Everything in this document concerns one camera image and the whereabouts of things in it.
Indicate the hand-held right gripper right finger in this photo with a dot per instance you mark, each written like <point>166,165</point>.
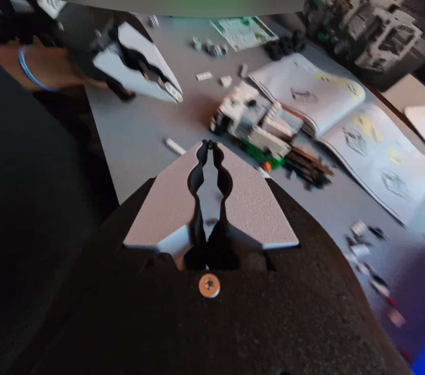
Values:
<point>255,212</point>

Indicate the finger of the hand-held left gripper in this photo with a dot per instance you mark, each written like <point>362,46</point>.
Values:
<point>116,66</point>
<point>146,49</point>

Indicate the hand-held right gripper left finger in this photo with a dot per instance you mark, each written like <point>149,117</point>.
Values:
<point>166,209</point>

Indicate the person's left forearm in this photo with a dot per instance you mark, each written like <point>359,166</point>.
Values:
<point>10,63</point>

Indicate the small white round lego piece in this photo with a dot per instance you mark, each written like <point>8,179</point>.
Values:
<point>153,21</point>

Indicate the small grey lego piece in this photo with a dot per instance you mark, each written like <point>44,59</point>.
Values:
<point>197,44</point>

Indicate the long white lego piece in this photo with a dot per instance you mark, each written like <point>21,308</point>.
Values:
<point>175,146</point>

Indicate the white flat lego brick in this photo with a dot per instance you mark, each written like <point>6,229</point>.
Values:
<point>204,76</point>

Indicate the grey wheel lego assembly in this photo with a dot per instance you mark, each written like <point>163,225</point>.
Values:
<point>216,48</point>

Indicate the white small lego brick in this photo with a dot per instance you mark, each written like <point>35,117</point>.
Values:
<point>225,81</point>

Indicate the white green lego truck model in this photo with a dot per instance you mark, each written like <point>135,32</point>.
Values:
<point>245,119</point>

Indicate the grey narrow lego piece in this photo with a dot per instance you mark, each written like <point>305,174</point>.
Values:
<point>244,70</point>

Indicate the pile of small lego pieces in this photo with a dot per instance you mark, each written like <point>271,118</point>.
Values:
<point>360,250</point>

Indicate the open lego instruction booklet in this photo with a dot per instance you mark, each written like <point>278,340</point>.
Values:
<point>318,92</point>

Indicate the pile of black lego tyres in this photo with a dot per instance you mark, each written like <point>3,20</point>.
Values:
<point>284,46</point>

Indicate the lego set box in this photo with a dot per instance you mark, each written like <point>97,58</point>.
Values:
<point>365,16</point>

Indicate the person's left hand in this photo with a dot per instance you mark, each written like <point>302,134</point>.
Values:
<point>63,66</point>

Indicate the blue wristband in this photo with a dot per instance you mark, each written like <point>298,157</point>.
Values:
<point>28,71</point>

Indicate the green white leaflet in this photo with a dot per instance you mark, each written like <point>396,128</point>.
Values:
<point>244,31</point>

